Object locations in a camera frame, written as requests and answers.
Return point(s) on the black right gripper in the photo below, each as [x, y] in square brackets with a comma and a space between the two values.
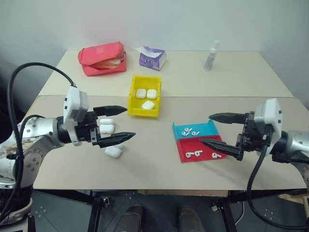
[251, 141]

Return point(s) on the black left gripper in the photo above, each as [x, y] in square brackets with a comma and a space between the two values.
[88, 130]

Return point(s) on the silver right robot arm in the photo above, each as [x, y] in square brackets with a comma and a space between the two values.
[297, 142]

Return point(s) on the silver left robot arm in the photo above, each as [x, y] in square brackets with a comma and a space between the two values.
[41, 128]

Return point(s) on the yellow plastic bin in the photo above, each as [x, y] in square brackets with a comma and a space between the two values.
[135, 106]

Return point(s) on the blue plastic tray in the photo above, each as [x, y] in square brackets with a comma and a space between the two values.
[205, 129]

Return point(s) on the red plastic tray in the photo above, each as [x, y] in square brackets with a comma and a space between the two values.
[205, 154]

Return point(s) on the white earbud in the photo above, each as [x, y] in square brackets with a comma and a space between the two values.
[187, 129]
[195, 133]
[188, 155]
[197, 153]
[184, 133]

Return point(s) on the orange item inside pouch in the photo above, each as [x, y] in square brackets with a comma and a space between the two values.
[108, 64]

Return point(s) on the red fabric zipper pouch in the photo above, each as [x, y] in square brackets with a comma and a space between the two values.
[96, 52]

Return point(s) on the purple tissue pack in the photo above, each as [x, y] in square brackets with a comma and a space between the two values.
[150, 59]

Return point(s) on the clear spray bottle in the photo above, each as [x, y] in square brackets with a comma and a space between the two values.
[210, 59]

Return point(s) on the dark rounded shape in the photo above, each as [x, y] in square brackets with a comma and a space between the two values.
[131, 218]
[189, 218]

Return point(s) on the light wooden piece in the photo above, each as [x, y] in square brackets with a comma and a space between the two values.
[295, 197]

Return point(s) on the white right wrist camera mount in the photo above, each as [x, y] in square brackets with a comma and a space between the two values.
[268, 113]

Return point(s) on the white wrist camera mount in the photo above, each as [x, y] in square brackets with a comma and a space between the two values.
[268, 113]
[72, 101]

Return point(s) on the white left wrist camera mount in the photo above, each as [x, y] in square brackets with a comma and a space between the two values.
[72, 101]

